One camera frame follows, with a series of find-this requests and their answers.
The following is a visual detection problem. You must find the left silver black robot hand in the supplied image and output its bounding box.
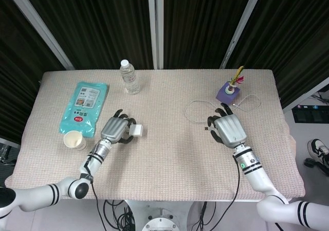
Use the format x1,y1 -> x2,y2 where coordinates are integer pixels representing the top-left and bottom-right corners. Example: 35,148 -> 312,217
100,109 -> 138,145

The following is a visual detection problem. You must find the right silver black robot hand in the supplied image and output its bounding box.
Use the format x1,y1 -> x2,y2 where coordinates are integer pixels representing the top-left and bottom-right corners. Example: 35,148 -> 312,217
204,102 -> 248,149

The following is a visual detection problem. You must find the white power adapter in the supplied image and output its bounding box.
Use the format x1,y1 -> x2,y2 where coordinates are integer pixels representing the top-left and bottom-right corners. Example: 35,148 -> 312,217
128,123 -> 144,137

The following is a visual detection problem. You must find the white USB cable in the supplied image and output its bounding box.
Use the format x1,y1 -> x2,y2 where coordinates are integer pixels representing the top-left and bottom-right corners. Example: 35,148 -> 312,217
185,94 -> 262,133

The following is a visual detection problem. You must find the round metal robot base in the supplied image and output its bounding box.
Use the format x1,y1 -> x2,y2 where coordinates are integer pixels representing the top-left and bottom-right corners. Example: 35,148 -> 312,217
141,207 -> 181,231

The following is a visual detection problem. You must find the purple cube vase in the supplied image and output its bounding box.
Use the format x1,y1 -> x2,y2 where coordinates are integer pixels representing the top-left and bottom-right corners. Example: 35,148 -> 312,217
215,81 -> 242,106

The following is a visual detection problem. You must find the teal wet wipes pack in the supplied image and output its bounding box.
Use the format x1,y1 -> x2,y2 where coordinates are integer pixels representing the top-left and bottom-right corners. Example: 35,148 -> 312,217
58,81 -> 109,138

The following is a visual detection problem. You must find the white paper cup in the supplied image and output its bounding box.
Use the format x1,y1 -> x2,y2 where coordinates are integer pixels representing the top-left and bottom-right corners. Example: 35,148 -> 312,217
63,130 -> 88,152

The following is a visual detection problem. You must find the clear plastic water bottle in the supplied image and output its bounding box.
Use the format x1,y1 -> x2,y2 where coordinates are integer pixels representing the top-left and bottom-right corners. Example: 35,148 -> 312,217
119,59 -> 141,96

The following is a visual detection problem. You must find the colourful artificial flower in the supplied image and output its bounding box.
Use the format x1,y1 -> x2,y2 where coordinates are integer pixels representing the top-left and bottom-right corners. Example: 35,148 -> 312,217
225,65 -> 245,95

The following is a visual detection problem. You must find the beige waffle tablecloth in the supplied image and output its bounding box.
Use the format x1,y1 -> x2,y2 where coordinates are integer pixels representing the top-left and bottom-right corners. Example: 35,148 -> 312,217
4,69 -> 307,202

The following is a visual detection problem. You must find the dark display screen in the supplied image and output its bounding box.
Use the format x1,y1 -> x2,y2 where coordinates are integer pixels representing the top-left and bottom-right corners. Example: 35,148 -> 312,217
291,102 -> 329,124

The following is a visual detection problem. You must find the black and white sneaker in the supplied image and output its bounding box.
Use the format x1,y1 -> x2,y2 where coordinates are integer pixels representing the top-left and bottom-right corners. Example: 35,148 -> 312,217
307,138 -> 329,166

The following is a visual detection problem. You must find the black pleated curtain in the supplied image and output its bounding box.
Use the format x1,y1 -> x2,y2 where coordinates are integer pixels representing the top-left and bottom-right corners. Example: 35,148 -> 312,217
0,0 -> 329,144

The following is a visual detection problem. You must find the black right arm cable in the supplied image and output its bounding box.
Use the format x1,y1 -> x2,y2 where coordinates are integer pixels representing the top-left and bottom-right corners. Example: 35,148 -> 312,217
205,155 -> 242,231

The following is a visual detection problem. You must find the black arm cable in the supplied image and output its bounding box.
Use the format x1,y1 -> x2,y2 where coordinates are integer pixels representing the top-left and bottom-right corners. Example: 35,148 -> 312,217
205,155 -> 242,231
79,150 -> 106,231

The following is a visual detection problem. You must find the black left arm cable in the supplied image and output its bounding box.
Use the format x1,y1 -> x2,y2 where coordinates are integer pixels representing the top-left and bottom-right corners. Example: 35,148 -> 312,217
79,150 -> 106,231

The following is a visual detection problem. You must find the black floor cable bundle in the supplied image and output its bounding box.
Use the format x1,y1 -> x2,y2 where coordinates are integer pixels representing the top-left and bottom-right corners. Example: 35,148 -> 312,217
197,201 -> 217,231
102,199 -> 137,231

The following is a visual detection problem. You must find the grey aluminium frame post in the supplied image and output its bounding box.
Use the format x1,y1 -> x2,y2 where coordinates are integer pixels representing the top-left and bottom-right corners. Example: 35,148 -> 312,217
2,0 -> 76,71
219,0 -> 266,70
147,0 -> 165,70

